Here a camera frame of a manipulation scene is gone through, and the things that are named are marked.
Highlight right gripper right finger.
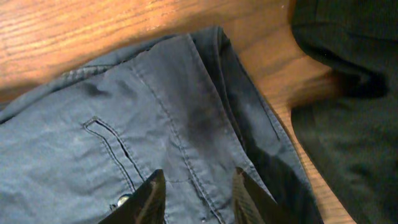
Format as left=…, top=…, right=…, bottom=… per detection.
left=233, top=167, right=297, bottom=224

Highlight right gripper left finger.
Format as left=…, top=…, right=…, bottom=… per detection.
left=99, top=169, right=166, bottom=224

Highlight blue denim shorts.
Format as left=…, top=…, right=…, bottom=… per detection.
left=1, top=27, right=322, bottom=223

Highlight black garment in pile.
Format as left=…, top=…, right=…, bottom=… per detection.
left=291, top=0, right=397, bottom=223

